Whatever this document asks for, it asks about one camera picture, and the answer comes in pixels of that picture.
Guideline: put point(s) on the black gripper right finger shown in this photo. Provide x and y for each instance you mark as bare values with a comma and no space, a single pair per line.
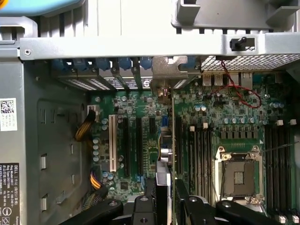
197,211

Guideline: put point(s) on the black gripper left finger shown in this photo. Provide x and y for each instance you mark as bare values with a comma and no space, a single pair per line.
140,208

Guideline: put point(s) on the black RAM slot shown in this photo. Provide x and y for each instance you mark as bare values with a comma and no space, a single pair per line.
290,173
282,173
191,164
275,173
199,164
205,164
268,168
210,168

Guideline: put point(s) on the metal CPU socket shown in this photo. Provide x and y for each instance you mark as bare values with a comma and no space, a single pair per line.
239,173

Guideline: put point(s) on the long black expansion slot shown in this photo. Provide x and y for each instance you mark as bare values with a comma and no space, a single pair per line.
178,145
126,147
139,145

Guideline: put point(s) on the white PCI expansion slot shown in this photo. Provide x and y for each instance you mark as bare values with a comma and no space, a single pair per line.
113,143

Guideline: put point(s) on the short black expansion slot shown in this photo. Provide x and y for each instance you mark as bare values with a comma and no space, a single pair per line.
152,127

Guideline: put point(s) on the green motherboard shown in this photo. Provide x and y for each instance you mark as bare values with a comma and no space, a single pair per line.
234,110

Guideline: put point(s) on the black Dell rating label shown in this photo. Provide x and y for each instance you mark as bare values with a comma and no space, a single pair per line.
10,194

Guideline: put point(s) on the grey open PC case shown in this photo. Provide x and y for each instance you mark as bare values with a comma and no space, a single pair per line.
47,117

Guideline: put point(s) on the blue slot retention clip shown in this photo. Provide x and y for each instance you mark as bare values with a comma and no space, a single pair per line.
102,63
194,63
125,63
146,62
58,63
80,64

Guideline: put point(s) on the white QR code sticker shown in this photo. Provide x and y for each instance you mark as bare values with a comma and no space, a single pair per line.
8,114

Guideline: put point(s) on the grey parts rack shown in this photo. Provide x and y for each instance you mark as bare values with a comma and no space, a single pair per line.
222,14

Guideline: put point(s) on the grey plastic holder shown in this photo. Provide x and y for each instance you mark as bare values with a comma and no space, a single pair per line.
16,28

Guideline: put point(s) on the light blue plastic block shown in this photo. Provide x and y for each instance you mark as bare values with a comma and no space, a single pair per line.
42,7

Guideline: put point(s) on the black intrusion switch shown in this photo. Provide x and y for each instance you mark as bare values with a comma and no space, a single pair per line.
236,44

